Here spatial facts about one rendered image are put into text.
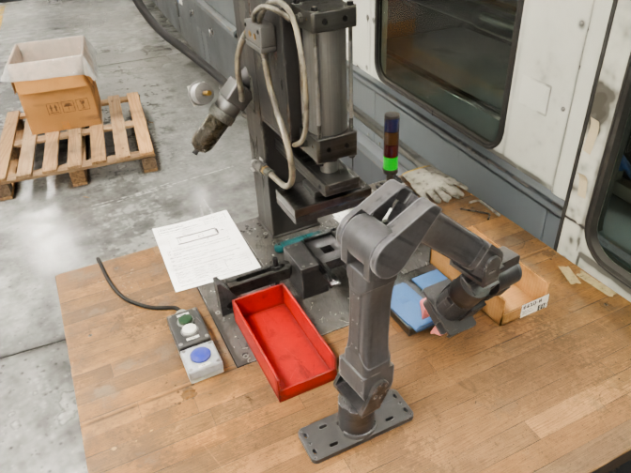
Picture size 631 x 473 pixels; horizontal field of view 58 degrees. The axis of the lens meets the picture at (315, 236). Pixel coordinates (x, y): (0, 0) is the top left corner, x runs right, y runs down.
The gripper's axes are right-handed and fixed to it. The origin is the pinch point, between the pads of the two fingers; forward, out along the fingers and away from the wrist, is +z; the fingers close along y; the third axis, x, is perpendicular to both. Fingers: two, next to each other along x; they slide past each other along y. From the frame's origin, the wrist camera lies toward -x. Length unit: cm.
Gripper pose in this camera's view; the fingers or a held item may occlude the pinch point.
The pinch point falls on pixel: (430, 323)
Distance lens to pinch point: 118.1
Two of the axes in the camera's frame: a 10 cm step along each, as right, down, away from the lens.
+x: -8.7, 2.8, -4.0
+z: -2.3, 4.9, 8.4
